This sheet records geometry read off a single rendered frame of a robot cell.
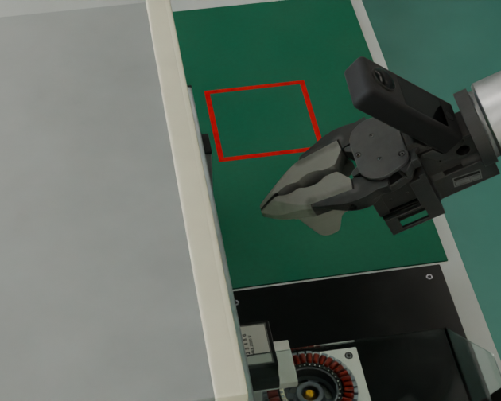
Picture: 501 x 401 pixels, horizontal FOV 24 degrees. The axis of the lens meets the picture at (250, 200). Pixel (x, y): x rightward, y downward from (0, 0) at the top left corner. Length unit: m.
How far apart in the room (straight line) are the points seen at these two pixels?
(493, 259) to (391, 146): 1.61
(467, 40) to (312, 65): 1.33
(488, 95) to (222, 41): 0.96
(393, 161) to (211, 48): 0.93
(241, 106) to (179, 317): 1.02
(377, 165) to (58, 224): 0.30
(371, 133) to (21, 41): 0.32
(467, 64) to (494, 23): 0.19
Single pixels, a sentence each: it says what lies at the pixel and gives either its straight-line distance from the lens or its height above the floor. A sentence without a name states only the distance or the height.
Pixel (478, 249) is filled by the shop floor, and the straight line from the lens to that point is 2.64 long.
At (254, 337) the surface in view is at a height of 0.92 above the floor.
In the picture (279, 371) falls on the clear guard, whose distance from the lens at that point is 1.09.
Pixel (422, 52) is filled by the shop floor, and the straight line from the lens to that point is 3.11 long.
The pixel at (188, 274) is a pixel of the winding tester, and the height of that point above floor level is 1.32.
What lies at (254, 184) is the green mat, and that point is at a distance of 1.68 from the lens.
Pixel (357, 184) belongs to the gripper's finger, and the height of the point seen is 1.23.
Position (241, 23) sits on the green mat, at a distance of 1.96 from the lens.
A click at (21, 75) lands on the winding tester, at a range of 1.00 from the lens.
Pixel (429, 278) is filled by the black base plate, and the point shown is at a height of 0.77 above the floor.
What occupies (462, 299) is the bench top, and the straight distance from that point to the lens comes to 1.57.
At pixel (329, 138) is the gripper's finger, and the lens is 1.07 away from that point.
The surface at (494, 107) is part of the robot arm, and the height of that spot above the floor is 1.29.
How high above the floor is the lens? 1.96
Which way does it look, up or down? 47 degrees down
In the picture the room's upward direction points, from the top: straight up
